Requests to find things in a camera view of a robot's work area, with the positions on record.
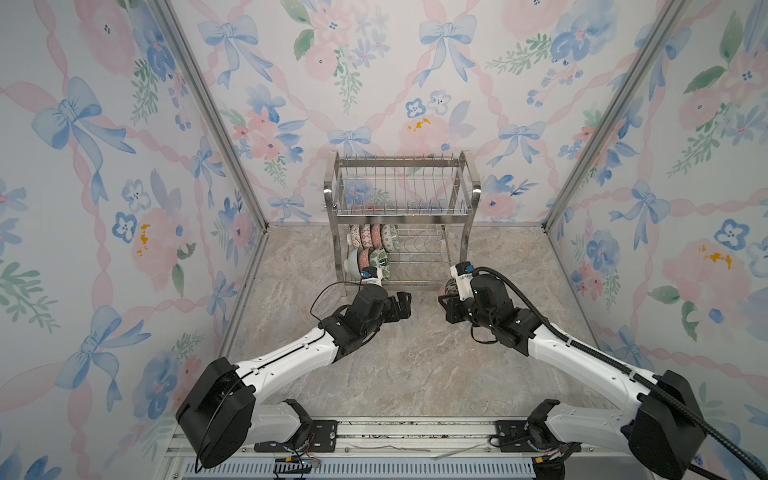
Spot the green monstera leaf bowl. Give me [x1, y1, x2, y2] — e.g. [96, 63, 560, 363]
[369, 247, 391, 280]

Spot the pale green celadon bowl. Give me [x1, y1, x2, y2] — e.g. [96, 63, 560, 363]
[343, 248, 361, 282]

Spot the black floral pattern bowl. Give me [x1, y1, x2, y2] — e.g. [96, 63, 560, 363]
[371, 224, 385, 250]

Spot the red diamond pattern bowl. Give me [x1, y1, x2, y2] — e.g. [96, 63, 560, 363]
[359, 224, 374, 249]

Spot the black leaf pattern pink bowl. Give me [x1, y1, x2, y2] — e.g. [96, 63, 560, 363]
[438, 278, 459, 297]

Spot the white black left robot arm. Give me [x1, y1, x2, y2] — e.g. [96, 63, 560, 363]
[175, 283, 412, 471]

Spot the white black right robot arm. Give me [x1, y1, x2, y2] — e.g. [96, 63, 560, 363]
[438, 272, 706, 479]

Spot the stainless steel dish rack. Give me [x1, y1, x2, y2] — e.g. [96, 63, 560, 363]
[323, 150, 482, 289]

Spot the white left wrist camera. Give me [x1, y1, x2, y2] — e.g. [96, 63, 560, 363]
[360, 266, 383, 287]

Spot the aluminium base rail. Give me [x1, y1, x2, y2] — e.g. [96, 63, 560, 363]
[154, 417, 654, 479]

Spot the black corrugated cable conduit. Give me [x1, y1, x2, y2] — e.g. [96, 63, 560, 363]
[470, 266, 768, 480]

